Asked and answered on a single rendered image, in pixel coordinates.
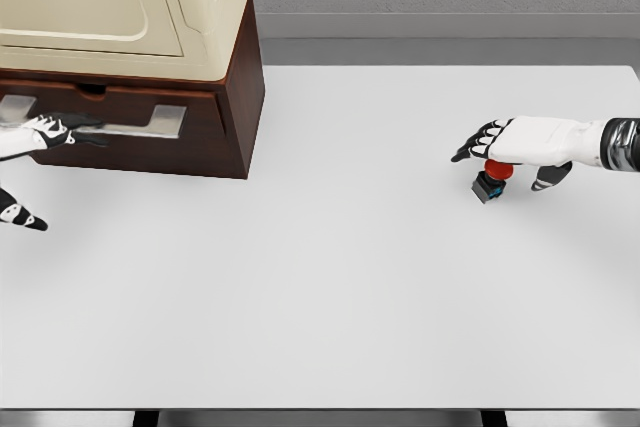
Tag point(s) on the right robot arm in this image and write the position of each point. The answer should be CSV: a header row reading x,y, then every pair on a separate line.
x,y
607,143

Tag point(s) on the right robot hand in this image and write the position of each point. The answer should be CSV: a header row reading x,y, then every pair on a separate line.
x,y
530,139

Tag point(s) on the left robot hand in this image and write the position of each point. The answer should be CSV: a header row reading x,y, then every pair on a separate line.
x,y
47,134

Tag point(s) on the brown cabinet with cream top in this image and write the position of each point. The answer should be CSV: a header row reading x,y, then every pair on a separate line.
x,y
150,7

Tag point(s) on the red button switch black base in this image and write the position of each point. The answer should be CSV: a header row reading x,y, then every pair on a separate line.
x,y
492,182

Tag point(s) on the brown cabinet drawer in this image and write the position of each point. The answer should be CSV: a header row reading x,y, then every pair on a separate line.
x,y
130,152

